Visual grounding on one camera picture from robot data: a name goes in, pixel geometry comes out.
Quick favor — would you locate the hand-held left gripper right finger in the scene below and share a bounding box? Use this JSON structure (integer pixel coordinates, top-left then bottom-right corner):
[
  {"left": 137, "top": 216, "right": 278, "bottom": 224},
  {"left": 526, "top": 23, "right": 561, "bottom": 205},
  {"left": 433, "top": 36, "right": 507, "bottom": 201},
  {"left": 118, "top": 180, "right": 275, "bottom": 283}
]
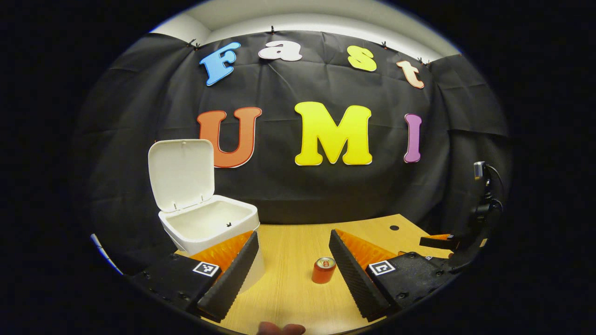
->
[{"left": 329, "top": 228, "right": 459, "bottom": 322}]

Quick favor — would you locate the black backdrop cloth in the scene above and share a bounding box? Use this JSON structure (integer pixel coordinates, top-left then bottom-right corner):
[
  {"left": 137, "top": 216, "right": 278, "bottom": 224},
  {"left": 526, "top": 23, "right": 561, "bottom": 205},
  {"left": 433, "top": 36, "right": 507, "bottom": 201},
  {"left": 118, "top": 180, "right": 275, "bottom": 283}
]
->
[{"left": 74, "top": 30, "right": 513, "bottom": 275}]

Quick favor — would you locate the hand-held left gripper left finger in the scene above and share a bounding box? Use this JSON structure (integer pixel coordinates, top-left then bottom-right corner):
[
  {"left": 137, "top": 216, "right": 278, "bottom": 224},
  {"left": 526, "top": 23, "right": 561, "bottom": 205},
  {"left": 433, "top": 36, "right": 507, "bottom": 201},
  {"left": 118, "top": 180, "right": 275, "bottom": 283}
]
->
[{"left": 125, "top": 231, "right": 260, "bottom": 323}]

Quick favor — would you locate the white desktop garbage bin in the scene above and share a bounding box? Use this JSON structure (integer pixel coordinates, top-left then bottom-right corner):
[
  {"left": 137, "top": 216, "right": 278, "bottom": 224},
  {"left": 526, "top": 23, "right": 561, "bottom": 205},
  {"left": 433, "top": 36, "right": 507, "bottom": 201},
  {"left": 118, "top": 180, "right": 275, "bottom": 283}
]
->
[{"left": 148, "top": 139, "right": 265, "bottom": 294}]

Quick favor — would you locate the orange pop can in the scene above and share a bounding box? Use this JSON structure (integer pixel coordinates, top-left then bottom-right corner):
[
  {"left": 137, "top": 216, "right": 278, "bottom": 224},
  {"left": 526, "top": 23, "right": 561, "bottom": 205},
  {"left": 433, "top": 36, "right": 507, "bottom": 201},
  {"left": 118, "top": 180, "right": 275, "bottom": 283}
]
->
[{"left": 312, "top": 257, "right": 337, "bottom": 285}]

